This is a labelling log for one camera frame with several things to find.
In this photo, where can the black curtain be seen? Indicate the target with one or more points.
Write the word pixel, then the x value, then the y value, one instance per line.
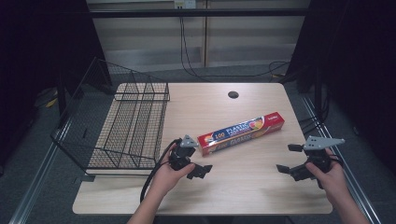
pixel 37 46
pixel 355 62

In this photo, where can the metal floor rail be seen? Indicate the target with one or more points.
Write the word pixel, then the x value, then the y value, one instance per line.
pixel 348 177
pixel 34 183

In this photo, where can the person's right hand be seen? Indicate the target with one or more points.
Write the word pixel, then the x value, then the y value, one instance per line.
pixel 334 182

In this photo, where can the person's left hand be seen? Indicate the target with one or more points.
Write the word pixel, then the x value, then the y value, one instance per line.
pixel 166 180

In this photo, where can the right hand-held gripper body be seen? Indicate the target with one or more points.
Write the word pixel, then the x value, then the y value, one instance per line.
pixel 317 155

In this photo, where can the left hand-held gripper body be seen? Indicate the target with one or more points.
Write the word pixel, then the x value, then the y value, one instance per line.
pixel 180 155

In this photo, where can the black horizontal metal bar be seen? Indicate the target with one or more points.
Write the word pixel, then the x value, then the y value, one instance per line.
pixel 199 12

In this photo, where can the red plastic wrap box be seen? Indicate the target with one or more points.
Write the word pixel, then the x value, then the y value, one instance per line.
pixel 241 133

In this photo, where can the white wall socket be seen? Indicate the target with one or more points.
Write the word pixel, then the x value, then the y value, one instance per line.
pixel 185 3

